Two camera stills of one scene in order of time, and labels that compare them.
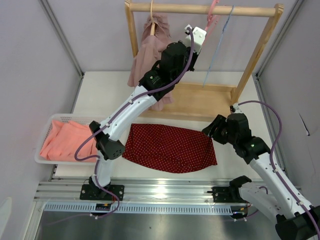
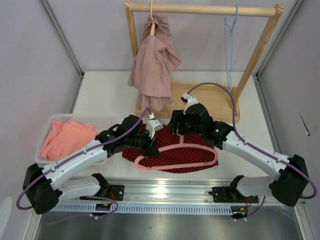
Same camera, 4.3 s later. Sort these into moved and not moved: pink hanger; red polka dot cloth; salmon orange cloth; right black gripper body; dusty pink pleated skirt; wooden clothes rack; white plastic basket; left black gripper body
Moved: right black gripper body; pink hanger; left black gripper body
Not moved: wooden clothes rack; red polka dot cloth; white plastic basket; salmon orange cloth; dusty pink pleated skirt
